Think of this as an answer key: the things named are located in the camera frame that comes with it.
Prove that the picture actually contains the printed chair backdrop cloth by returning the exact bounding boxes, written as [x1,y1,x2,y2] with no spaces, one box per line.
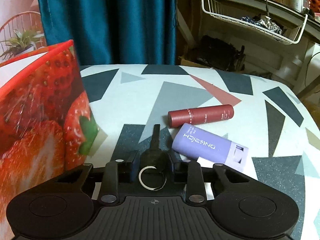
[1,0,43,54]

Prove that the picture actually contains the black key with ring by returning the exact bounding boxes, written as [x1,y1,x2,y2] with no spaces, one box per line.
[138,124,167,191]

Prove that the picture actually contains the patterned geometric tablecloth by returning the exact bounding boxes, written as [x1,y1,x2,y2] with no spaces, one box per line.
[80,64,319,239]

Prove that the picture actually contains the red strawberry cardboard box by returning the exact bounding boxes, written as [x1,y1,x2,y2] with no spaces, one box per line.
[1,40,98,239]

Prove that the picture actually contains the white wire basket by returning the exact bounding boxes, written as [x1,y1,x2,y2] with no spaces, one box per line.
[201,0,309,45]

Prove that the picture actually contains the dark red tube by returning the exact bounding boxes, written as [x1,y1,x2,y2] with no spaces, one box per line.
[168,105,234,128]

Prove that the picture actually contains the purple tube box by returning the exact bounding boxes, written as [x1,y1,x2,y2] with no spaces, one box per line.
[172,124,248,172]

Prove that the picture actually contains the grey side desk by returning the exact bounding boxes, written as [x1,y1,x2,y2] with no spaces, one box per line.
[177,0,319,99]

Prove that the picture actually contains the teal blue curtain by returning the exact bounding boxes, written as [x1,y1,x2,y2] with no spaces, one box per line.
[38,0,177,65]

